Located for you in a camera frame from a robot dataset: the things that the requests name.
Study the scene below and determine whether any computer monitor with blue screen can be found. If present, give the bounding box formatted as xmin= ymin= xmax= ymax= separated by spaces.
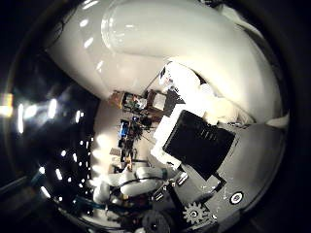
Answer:
xmin=120 ymin=119 xmax=130 ymax=138

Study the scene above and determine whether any wooden shelf with clutter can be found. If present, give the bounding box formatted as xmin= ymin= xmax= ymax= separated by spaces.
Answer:
xmin=110 ymin=90 xmax=169 ymax=119

